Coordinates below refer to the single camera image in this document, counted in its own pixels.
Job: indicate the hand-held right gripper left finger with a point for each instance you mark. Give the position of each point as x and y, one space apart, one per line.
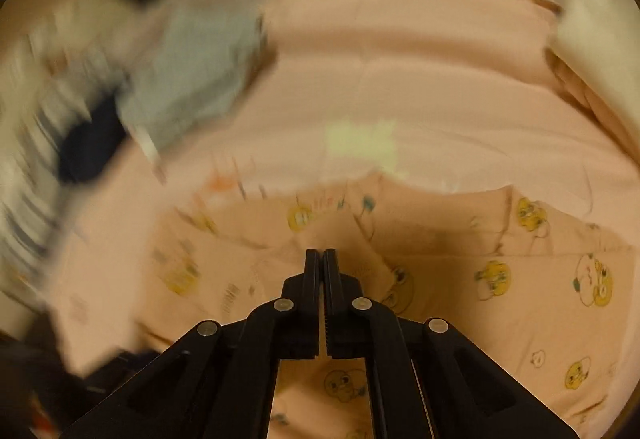
312 269

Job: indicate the peach cartoon print garment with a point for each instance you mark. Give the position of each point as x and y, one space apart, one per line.
450 279

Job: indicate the dark navy cloth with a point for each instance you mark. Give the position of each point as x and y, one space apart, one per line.
92 144

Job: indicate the pink printed bed sheet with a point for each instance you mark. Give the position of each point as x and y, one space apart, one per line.
400 69

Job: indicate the white folded cloth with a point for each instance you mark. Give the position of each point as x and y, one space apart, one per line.
595 29

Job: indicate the striped cloth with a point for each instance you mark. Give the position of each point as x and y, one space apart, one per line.
30 199

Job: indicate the grey cloth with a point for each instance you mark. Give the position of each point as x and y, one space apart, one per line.
200 69

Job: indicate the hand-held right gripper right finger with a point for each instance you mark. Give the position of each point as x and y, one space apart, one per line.
330 269

